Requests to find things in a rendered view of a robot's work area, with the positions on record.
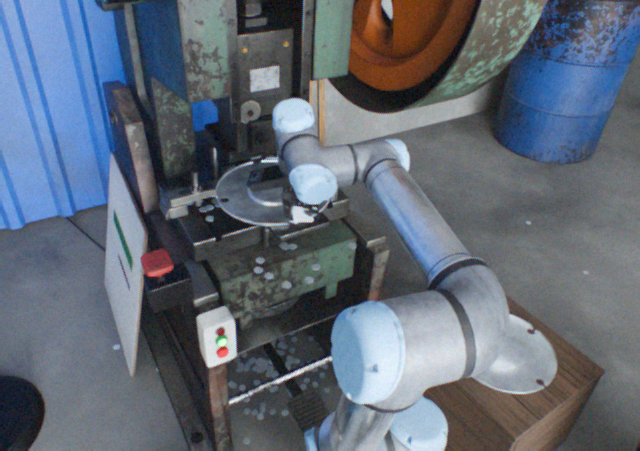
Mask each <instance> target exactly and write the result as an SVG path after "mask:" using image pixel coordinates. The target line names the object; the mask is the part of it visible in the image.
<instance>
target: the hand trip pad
mask: <svg viewBox="0 0 640 451"><path fill-rule="evenodd" d="M140 259H141V264H142V266H143V268H144V270H145V273H146V274H147V275H148V276H156V277H161V276H162V275H163V273H169V272H171V271H172V270H173V268H174V265H173V261H172V259H171V257H170V256H169V254H168V252H167V251H166V250H165V249H157V250H154V251H150V252H148V253H145V254H143V255H142V256H141V258H140Z"/></svg>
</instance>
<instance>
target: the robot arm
mask: <svg viewBox="0 0 640 451"><path fill-rule="evenodd" d="M314 122H315V117H314V115H313V109H312V107H311V105H310V104H309V103H308V102H306V101H305V100H302V99H299V98H291V99H287V100H283V101H281V102H280V103H278V104H277V105H276V107H275V108H274V110H273V121H272V126H273V128H274V134H275V142H276V148H277V157H278V164H279V165H275V166H271V167H267V168H263V169H254V170H251V171H250V174H249V177H248V180H247V182H246V186H247V187H248V188H249V190H250V191H251V192H252V193H255V192H260V191H265V190H269V189H274V188H279V187H283V188H284V189H283V192H282V204H283V209H284V217H285V218H286V219H289V221H291V222H292V223H295V224H296V223H298V221H301V222H312V221H314V219H313V218H312V217H310V216H308V215H306V214H305V213H304V210H309V213H314V214H319V208H318V203H321V202H322V201H323V200H328V199H330V198H331V197H332V196H333V195H335V193H336V191H337V187H343V186H349V185H356V184H363V183H364V184H365V185H366V187H367V189H368V190H369V193H370V194H371V196H372V197H373V199H374V200H375V202H376V204H377V205H378V207H379V208H380V210H381V212H382V213H383V215H384V216H385V218H386V219H387V220H388V222H389V223H390V225H391V227H392V228H393V230H394V231H395V233H396V236H397V238H398V239H399V241H400V242H401V244H402V245H403V246H404V248H405V249H406V251H407V253H408V254H409V256H410V257H411V259H412V261H413V262H414V264H415V265H416V267H417V269H418V270H419V272H421V274H422V276H423V277H424V279H425V280H426V282H427V283H428V287H427V292H422V293H417V294H412V295H407V296H402V297H393V298H389V299H384V300H379V301H366V302H363V303H361V304H359V305H357V306H354V307H350V308H347V309H345V310H344V311H343V312H342V313H341V314H340V315H339V316H338V318H337V319H336V321H335V322H334V325H333V329H332V335H331V342H332V345H333V347H332V348H331V355H332V362H333V367H334V371H335V375H336V378H337V380H338V383H339V385H340V386H341V388H342V390H343V393H342V395H341V398H340V401H339V404H338V407H337V409H336V411H335V412H333V413H332V414H330V415H329V416H328V417H327V418H326V419H325V421H324V422H323V423H322V424H321V426H320V427H313V428H312V429H310V430H307V431H306V432H305V434H304V441H305V446H306V450H307V451H443V449H444V448H445V446H446V443H447V435H448V424H447V420H446V418H445V416H444V414H443V412H442V411H441V409H440V408H439V407H438V406H437V405H436V404H435V403H434V402H433V401H432V400H430V399H427V398H425V397H424V396H422V395H423V393H424V392H425V390H426V389H428V388H430V387H434V386H438V385H441V384H444V383H448V382H452V381H456V380H459V379H463V378H468V377H472V376H475V375H478V374H479V373H480V372H482V371H483V372H484V371H485V370H487V369H488V368H489V367H491V366H492V365H493V363H494V362H495V361H496V360H497V359H498V357H499V356H500V354H501V352H502V351H503V349H504V347H505V345H506V341H507V339H508V334H509V329H508V328H509V312H508V307H507V302H506V298H505V295H504V292H503V290H502V287H501V285H500V281H499V279H498V278H497V277H496V276H495V274H494V273H493V272H492V270H491V269H490V268H489V266H488V265H487V264H486V262H485V261H484V260H482V259H480V258H477V257H472V256H471V255H470V254H469V252H468V251H467V250H466V248H465V247H463V245H462V244H461V243H460V241H459V239H458V237H457V236H456V235H455V233H454V232H453V231H452V229H451V228H450V227H449V225H448V224H447V223H446V221H445V220H444V219H443V218H442V217H441V216H440V214H439V213H438V212H437V210H436V209H435V207H434V206H433V205H432V203H431V202H430V201H429V199H428V198H427V197H426V194H425V193H424V192H423V191H422V190H421V188H420V187H419V186H418V184H417V183H416V182H415V180H414V179H413V178H412V176H411V175H410V174H409V172H408V168H409V154H408V152H407V151H406V146H405V144H404V143H403V142H402V141H399V140H397V139H393V140H384V139H379V140H376V141H372V142H365V143H355V144H340V145H332V146H324V147H322V145H321V143H320V141H319V139H318V134H317V131H316V129H315V125H314ZM316 209H318V210H316Z"/></svg>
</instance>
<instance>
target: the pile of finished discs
mask: <svg viewBox="0 0 640 451"><path fill-rule="evenodd" d="M508 329H509V334H508V339H507V341H506V345H505V347H504V349H503V351H502V352H501V354H500V356H499V357H498V359H497V360H496V361H495V362H494V363H493V365H492V366H491V367H489V368H488V369H487V370H485V371H484V372H483V371H482V372H480V373H479V374H478V375H475V376H472V377H474V378H475V379H476V380H478V381H479V382H480V383H482V384H484V385H486V386H488V387H490V388H492V389H495V390H498V391H502V392H506V393H512V394H527V393H531V392H535V391H538V390H540V389H542V388H544V387H543V386H539V385H538V384H536V382H535V381H536V380H537V379H540V380H542V381H543V382H544V385H545V386H548V385H549V384H550V383H551V382H552V380H553V379H554V377H555V375H556V372H557V366H558V362H557V356H556V353H555V351H554V349H553V347H552V345H551V344H550V342H549V341H548V339H547V338H546V337H545V336H544V335H543V334H542V333H541V332H540V331H539V332H538V331H537V330H535V331H534V332H535V334H534V335H531V334H529V333H528V332H527V330H528V329H531V330H532V329H534V328H533V327H532V326H531V324H530V323H528V322H526V321H525V320H523V319H521V318H519V317H516V316H514V315H511V314H509V328H508Z"/></svg>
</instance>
